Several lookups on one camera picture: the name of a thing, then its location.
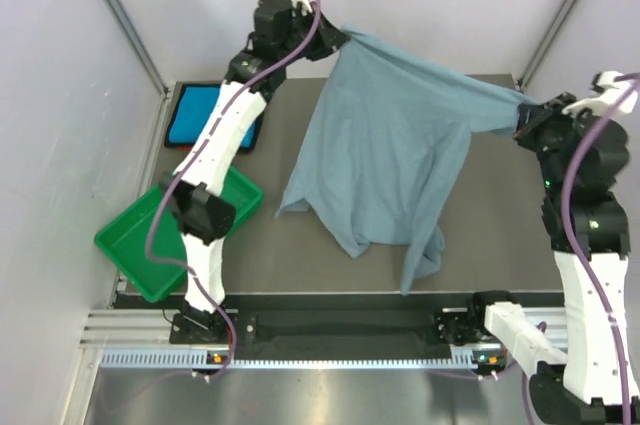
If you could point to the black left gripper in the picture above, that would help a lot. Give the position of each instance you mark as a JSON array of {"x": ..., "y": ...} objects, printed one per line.
[{"x": 327, "y": 38}]

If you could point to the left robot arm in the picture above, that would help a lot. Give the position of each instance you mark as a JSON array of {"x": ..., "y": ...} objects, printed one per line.
[{"x": 193, "y": 191}]

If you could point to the right aluminium corner post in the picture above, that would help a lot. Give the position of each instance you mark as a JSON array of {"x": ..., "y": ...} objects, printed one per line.
[{"x": 552, "y": 32}]

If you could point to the folded bright blue t-shirt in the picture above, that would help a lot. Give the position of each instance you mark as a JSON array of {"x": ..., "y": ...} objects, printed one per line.
[{"x": 192, "y": 115}]

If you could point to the folded black t-shirt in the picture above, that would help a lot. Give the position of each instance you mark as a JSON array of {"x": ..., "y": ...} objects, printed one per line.
[{"x": 172, "y": 115}]

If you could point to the green plastic tray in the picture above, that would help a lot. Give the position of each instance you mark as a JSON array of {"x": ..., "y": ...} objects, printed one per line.
[{"x": 123, "y": 240}]

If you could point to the left aluminium corner post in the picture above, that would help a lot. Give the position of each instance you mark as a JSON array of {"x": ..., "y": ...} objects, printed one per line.
[{"x": 132, "y": 37}]

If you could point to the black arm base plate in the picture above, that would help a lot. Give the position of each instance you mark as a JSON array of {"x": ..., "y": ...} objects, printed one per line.
[{"x": 253, "y": 327}]

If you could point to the aluminium corner post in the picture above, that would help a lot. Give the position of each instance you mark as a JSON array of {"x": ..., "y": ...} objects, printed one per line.
[
  {"x": 552, "y": 32},
  {"x": 132, "y": 37}
]

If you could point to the aluminium frame rail front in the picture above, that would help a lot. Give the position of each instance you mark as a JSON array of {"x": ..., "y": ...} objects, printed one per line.
[{"x": 146, "y": 328}]

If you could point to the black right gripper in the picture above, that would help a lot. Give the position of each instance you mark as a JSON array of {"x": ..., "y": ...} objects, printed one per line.
[{"x": 535, "y": 115}]

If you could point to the light blue t-shirt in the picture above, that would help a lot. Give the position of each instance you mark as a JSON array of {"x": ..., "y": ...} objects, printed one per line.
[{"x": 407, "y": 172}]

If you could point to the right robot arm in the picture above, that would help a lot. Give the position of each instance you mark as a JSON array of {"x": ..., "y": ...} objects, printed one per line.
[{"x": 581, "y": 149}]

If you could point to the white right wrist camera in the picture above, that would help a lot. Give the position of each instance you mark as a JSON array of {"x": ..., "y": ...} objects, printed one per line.
[{"x": 610, "y": 89}]

